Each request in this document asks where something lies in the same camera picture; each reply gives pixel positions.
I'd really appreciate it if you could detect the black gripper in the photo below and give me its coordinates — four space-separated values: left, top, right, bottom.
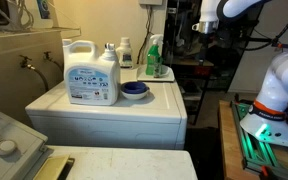
198 32 216 56

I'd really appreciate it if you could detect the white washing machine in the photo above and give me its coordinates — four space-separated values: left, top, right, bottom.
24 64 188 150

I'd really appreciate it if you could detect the black storage rack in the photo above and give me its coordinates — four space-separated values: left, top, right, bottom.
163 0 265 126

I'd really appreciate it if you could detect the green spray bottle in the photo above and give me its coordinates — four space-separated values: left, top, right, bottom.
145 33 165 78

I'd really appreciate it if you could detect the white square tray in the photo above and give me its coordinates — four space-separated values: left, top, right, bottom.
136 64 176 83

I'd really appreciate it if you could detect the small white detergent bottle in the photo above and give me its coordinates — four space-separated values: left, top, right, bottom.
115 36 134 70

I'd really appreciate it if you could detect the white bowl blue inside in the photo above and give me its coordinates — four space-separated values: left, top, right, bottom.
119 81 151 101

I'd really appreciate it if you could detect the large white detergent jug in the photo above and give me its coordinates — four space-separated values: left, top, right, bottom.
62 38 122 107

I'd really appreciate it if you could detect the white dryer with panel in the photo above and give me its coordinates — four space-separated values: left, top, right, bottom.
0 109 198 180

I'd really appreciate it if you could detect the white bottle blue label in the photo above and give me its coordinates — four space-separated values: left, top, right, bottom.
34 0 54 29

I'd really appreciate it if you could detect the gold dryer lint lid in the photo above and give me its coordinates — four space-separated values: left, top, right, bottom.
33 154 76 180

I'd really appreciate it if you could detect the round white dryer knob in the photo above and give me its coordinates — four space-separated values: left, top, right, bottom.
0 139 18 157

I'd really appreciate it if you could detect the wall box with cable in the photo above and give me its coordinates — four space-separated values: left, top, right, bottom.
136 0 164 65

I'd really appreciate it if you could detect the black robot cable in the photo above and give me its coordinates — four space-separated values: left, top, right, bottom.
243 0 288 52

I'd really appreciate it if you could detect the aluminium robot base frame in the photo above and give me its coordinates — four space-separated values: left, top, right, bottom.
230 99 288 178

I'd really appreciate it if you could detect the wall faucet with hose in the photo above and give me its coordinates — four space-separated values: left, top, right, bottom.
43 50 65 73
18 54 50 93

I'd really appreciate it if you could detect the white wire wall shelf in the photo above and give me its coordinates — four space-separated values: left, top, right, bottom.
0 0 82 41

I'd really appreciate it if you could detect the white iron with cord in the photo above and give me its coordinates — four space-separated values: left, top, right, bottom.
0 0 35 33

